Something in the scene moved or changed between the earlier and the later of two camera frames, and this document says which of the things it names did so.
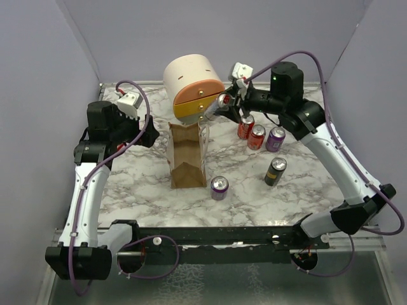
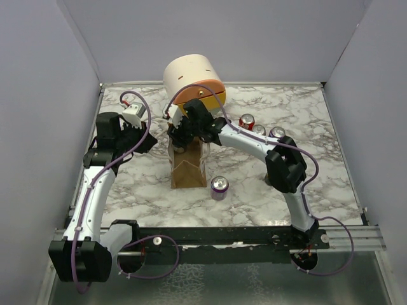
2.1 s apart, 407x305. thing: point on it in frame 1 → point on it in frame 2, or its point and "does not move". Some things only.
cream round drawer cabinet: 192,81 does not move
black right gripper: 232,112 → 176,135
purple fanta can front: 219,187 does not move
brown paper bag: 185,150 does not move
